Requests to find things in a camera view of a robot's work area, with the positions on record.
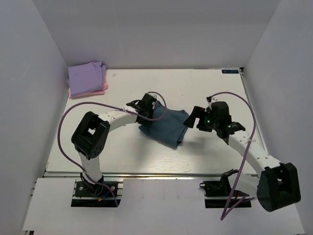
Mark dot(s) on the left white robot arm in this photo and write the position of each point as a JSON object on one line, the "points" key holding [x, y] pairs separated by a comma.
{"points": [[90, 136]]}

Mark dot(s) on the dark blue corner label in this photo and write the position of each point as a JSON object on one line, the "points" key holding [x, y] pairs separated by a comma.
{"points": [[230, 71]]}

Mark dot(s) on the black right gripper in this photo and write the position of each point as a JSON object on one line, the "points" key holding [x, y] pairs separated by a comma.
{"points": [[197, 112]]}

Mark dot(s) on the teal blue t shirt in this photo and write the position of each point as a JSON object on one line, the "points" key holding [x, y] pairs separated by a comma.
{"points": [[169, 130]]}

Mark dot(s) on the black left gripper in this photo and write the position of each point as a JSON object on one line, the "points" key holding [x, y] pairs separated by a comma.
{"points": [[145, 122]]}

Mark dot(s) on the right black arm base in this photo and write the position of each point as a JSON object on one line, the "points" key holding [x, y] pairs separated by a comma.
{"points": [[217, 192]]}

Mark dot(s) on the pink folded t shirt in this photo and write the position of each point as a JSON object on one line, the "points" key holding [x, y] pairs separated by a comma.
{"points": [[97, 91]]}

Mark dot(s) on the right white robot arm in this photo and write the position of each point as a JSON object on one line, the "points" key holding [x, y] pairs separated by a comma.
{"points": [[277, 184]]}

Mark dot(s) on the lavender folded t shirt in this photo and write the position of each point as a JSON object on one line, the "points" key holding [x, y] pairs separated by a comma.
{"points": [[85, 78]]}

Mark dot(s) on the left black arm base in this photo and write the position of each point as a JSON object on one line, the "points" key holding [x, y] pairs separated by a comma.
{"points": [[87, 195]]}

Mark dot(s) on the aluminium front rail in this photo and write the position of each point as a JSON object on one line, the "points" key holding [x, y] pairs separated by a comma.
{"points": [[123, 175]]}

